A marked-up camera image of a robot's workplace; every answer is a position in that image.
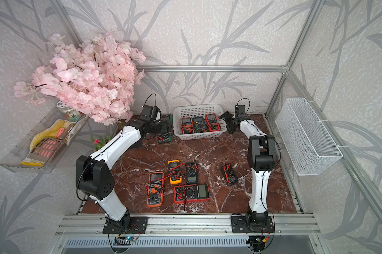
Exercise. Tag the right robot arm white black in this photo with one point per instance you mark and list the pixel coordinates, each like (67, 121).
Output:
(261, 159)

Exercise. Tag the green multimeter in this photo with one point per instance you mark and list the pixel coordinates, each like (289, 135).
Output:
(199, 124)
(166, 133)

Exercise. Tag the patterned round tin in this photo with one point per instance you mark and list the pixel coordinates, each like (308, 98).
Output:
(69, 113)

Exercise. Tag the white wire mesh basket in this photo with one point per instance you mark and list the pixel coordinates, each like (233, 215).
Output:
(309, 144)

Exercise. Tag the pink brown grid tray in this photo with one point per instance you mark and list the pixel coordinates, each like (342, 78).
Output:
(45, 149)

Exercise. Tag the white perforated plastic basket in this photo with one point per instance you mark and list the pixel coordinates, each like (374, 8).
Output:
(195, 111)

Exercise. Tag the aluminium front rail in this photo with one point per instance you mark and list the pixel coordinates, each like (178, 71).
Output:
(91, 225)

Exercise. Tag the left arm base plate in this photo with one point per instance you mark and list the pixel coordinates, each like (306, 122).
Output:
(130, 225)

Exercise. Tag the clear acrylic wall shelf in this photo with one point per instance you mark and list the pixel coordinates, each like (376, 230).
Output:
(17, 161)

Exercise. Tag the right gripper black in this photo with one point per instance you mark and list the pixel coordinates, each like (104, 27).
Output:
(230, 129)

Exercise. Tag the small potted pink flowers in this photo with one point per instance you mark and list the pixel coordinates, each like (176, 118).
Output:
(101, 142)

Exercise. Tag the small yellow multimeter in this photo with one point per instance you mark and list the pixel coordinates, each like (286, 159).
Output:
(174, 172)

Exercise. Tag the small black multimeter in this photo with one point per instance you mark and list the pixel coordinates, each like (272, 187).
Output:
(192, 173)
(229, 174)

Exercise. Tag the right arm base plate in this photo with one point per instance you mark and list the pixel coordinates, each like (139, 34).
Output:
(238, 223)

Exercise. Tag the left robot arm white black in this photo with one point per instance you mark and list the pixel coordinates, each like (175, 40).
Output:
(93, 173)

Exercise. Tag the small black multimeter centre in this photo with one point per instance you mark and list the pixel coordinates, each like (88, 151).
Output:
(192, 173)

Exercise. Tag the large red multimeter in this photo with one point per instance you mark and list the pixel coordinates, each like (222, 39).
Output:
(191, 193)

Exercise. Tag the orange multimeter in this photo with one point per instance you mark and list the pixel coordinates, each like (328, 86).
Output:
(187, 126)
(155, 189)

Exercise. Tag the pink cherry blossom tree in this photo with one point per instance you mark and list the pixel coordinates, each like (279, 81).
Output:
(97, 78)

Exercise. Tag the small black multimeter right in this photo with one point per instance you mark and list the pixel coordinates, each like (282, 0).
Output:
(229, 174)

